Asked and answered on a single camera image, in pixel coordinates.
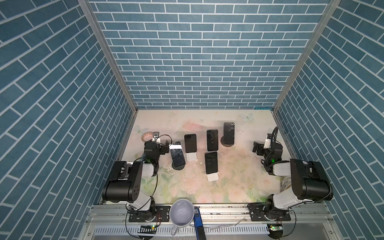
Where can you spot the aluminium front rail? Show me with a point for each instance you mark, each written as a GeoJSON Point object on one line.
{"type": "Point", "coordinates": [115, 214]}

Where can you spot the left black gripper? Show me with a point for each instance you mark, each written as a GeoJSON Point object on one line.
{"type": "Point", "coordinates": [163, 148]}

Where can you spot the round black phone stand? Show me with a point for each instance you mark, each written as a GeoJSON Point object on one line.
{"type": "Point", "coordinates": [178, 166]}

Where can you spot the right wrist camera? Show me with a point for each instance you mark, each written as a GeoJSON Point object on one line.
{"type": "Point", "coordinates": [268, 141]}

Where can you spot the roll of tape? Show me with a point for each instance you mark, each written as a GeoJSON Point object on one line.
{"type": "Point", "coordinates": [148, 136]}

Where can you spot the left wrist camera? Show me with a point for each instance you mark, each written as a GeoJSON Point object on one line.
{"type": "Point", "coordinates": [156, 137]}

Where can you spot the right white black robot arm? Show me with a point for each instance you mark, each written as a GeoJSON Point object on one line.
{"type": "Point", "coordinates": [309, 182]}

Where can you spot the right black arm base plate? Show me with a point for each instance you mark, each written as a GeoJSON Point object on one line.
{"type": "Point", "coordinates": [260, 212]}

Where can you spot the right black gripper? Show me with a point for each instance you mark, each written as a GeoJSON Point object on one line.
{"type": "Point", "coordinates": [259, 147]}

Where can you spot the white phone stand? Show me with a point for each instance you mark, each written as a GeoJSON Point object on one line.
{"type": "Point", "coordinates": [212, 177]}
{"type": "Point", "coordinates": [191, 157]}

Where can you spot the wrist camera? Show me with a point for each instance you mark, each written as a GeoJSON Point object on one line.
{"type": "Point", "coordinates": [156, 137]}
{"type": "Point", "coordinates": [268, 141]}

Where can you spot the white ceramic mug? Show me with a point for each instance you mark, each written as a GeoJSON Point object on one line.
{"type": "Point", "coordinates": [182, 213]}

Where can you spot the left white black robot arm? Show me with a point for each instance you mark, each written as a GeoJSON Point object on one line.
{"type": "Point", "coordinates": [124, 181]}

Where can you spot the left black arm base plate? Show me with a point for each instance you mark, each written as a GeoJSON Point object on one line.
{"type": "Point", "coordinates": [162, 211]}

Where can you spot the blue handheld tool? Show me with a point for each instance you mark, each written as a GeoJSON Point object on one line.
{"type": "Point", "coordinates": [198, 223]}

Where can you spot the phone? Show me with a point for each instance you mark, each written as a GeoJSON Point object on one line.
{"type": "Point", "coordinates": [212, 140]}
{"type": "Point", "coordinates": [211, 162]}
{"type": "Point", "coordinates": [177, 155]}
{"type": "Point", "coordinates": [229, 132]}
{"type": "Point", "coordinates": [190, 143]}

